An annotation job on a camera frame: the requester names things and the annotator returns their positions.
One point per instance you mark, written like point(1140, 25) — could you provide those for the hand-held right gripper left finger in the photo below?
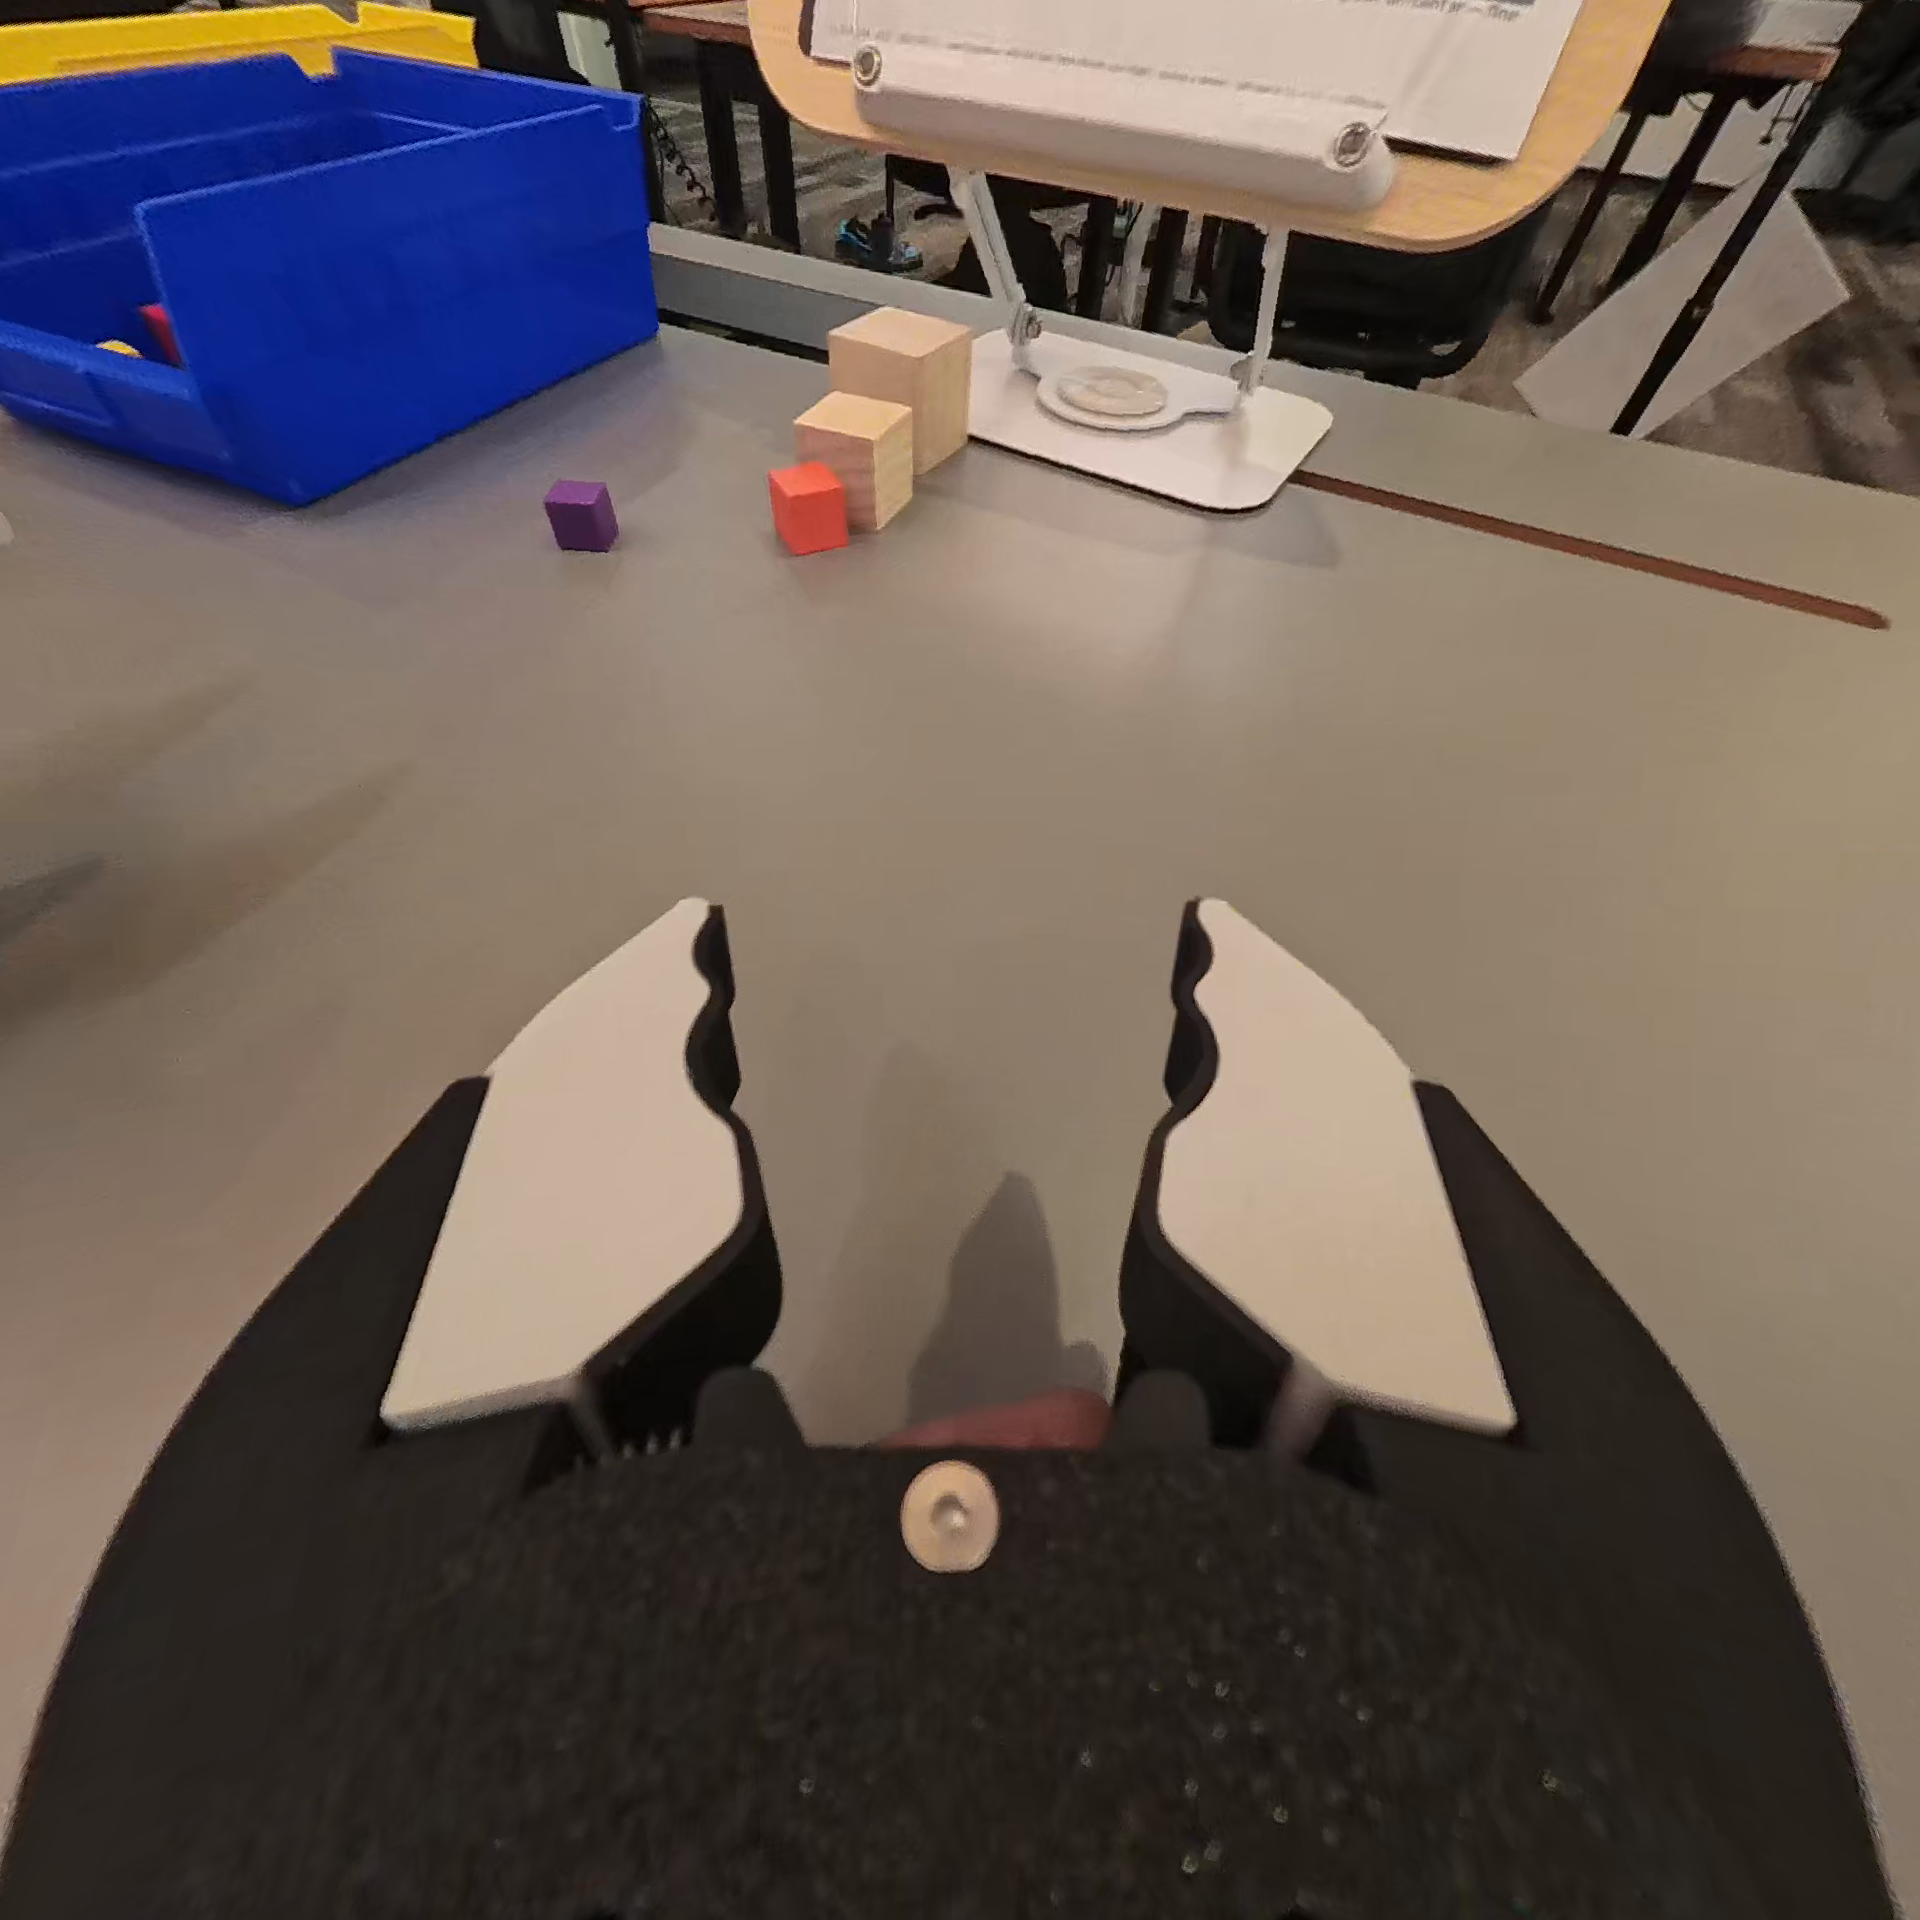
point(571, 1203)

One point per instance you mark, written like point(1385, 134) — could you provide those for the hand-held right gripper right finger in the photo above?
point(1336, 1203)

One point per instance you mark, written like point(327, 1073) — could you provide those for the purple wooden cube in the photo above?
point(581, 517)

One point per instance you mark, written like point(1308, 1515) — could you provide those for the red wooden cube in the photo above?
point(808, 513)
point(158, 330)

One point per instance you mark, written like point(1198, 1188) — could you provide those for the medium wooden cube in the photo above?
point(856, 457)

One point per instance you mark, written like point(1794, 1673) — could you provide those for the blue plastic bin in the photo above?
point(421, 330)

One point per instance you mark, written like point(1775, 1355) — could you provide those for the large wooden cube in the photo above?
point(910, 378)

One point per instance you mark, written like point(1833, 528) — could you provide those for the white folding stand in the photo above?
point(1202, 453)

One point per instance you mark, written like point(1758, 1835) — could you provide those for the black office chair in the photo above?
point(1411, 302)

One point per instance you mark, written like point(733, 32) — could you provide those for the white slanted panel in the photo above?
point(1695, 318)

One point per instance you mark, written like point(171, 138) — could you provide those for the white instruction sheet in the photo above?
point(1202, 32)

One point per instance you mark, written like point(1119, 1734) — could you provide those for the yellow plastic bin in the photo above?
point(181, 44)

